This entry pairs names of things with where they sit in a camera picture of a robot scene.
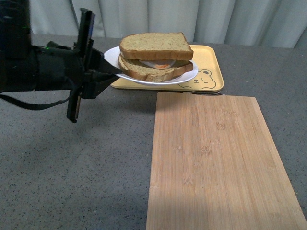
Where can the grey curtain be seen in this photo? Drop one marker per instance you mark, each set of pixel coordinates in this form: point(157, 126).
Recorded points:
point(274, 23)

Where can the toy fried egg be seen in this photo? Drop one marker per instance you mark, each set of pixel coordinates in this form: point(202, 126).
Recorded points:
point(158, 64)

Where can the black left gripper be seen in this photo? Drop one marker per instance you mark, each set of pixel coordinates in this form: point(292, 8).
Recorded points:
point(82, 69)

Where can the yellow bear tray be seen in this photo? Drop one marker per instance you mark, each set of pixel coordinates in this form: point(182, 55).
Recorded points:
point(209, 77)

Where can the white round plate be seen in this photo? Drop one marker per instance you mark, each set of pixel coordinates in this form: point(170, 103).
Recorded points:
point(112, 55)

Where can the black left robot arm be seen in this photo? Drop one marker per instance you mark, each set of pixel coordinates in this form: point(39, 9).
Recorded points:
point(18, 64)

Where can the bread slice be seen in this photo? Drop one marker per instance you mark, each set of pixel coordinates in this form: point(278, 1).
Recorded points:
point(139, 71)
point(156, 46)

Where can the bamboo cutting board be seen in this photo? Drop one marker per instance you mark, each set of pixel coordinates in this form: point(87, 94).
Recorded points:
point(215, 167)

